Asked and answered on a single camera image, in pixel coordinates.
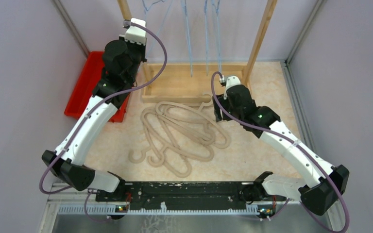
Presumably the blue wire hanger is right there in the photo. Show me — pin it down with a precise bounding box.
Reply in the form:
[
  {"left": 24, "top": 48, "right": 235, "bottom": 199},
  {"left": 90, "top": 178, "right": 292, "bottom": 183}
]
[
  {"left": 203, "top": 0, "right": 222, "bottom": 74},
  {"left": 141, "top": 0, "right": 174, "bottom": 63},
  {"left": 180, "top": 0, "right": 193, "bottom": 77}
]

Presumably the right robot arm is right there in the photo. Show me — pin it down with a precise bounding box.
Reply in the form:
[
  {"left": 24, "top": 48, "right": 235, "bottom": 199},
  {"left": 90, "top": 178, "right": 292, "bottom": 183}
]
[{"left": 213, "top": 84, "right": 350, "bottom": 216}]

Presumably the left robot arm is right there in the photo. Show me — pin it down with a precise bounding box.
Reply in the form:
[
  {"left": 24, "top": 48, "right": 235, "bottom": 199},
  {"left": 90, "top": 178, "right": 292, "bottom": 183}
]
[{"left": 42, "top": 36, "right": 146, "bottom": 201}]

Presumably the red plastic bin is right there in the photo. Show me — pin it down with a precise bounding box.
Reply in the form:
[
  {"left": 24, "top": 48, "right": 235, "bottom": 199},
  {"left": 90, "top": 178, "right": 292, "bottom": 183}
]
[{"left": 64, "top": 51, "right": 131, "bottom": 123}]

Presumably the wooden hanger rack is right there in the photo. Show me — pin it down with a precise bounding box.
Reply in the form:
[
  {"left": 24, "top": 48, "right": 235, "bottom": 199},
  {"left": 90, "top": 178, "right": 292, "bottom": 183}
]
[{"left": 117, "top": 0, "right": 278, "bottom": 106}]

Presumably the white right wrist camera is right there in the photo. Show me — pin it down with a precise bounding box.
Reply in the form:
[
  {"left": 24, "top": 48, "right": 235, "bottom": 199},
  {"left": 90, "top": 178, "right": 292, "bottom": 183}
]
[{"left": 220, "top": 75, "right": 241, "bottom": 91}]

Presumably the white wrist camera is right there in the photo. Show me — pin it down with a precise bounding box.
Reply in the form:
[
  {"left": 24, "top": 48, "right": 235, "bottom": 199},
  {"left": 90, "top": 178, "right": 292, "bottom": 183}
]
[
  {"left": 123, "top": 18, "right": 147, "bottom": 46},
  {"left": 220, "top": 75, "right": 241, "bottom": 91}
]

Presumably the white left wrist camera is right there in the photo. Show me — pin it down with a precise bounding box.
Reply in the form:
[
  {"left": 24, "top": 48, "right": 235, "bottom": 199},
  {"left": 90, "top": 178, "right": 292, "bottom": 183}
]
[{"left": 123, "top": 18, "right": 147, "bottom": 46}]

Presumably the aluminium frame rail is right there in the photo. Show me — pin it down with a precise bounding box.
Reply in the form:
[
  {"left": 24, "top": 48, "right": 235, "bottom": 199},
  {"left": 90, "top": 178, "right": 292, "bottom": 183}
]
[{"left": 281, "top": 61, "right": 339, "bottom": 204}]

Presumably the white slotted cable duct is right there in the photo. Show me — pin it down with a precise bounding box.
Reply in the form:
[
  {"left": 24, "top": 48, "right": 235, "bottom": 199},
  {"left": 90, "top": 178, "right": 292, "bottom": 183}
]
[{"left": 57, "top": 204, "right": 274, "bottom": 216}]

